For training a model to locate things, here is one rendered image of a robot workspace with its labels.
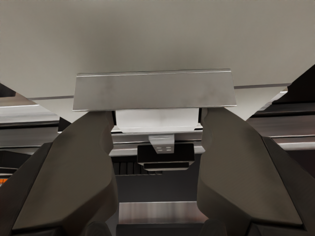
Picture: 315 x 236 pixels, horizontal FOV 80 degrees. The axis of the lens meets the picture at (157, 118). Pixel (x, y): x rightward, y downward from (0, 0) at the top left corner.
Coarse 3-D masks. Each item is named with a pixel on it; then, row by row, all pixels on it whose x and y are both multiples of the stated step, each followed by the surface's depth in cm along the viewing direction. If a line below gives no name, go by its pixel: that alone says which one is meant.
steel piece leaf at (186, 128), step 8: (120, 128) 21; (128, 128) 21; (136, 128) 21; (144, 128) 21; (152, 128) 21; (160, 128) 21; (168, 128) 21; (176, 128) 21; (184, 128) 22; (192, 128) 22
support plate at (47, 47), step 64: (0, 0) 6; (64, 0) 6; (128, 0) 6; (192, 0) 6; (256, 0) 6; (0, 64) 10; (64, 64) 10; (128, 64) 10; (192, 64) 10; (256, 64) 10
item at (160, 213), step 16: (128, 208) 21; (144, 208) 21; (160, 208) 20; (176, 208) 20; (192, 208) 20; (128, 224) 20; (144, 224) 20; (160, 224) 19; (176, 224) 19; (192, 224) 19
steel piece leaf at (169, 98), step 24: (144, 72) 10; (168, 72) 10; (192, 72) 10; (216, 72) 10; (96, 96) 10; (120, 96) 10; (144, 96) 10; (168, 96) 10; (192, 96) 10; (216, 96) 10; (120, 120) 18; (144, 120) 18; (168, 120) 18; (192, 120) 19
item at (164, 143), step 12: (156, 144) 29; (168, 144) 29; (180, 144) 40; (192, 144) 39; (144, 156) 39; (156, 156) 39; (168, 156) 39; (180, 156) 39; (192, 156) 39; (144, 168) 40; (156, 168) 40; (168, 168) 39; (180, 168) 39
